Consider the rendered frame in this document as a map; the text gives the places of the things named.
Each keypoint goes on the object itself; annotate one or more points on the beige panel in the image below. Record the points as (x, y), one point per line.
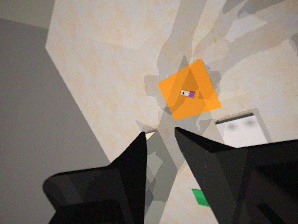
(160, 176)

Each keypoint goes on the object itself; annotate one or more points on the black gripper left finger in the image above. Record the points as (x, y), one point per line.
(124, 179)

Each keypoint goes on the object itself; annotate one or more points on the orange square mat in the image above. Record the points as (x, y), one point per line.
(193, 77)

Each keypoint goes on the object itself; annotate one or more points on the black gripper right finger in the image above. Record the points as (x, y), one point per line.
(223, 172)

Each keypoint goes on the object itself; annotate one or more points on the green flat square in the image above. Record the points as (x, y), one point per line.
(200, 197)

